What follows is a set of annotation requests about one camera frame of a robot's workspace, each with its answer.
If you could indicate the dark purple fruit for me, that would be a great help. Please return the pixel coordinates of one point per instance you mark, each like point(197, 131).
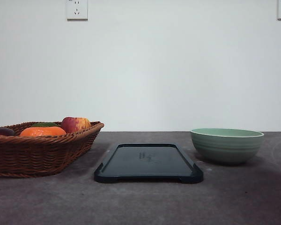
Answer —
point(6, 131)

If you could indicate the brown wicker basket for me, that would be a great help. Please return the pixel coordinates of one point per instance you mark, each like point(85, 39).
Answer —
point(45, 156)

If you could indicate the red yellow apple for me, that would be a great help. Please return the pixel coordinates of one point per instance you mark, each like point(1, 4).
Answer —
point(71, 124)

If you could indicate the orange tangerine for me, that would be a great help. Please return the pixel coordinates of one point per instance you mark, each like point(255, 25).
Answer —
point(43, 131)

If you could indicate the dark green avocado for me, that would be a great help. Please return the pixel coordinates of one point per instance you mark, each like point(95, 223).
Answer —
point(44, 124)

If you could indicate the green ceramic bowl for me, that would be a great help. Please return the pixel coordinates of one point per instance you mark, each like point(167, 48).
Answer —
point(226, 145)

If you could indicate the white wall socket left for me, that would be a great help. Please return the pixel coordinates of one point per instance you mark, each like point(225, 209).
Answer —
point(77, 11)

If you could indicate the dark rectangular tray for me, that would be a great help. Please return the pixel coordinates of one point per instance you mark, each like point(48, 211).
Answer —
point(147, 161)

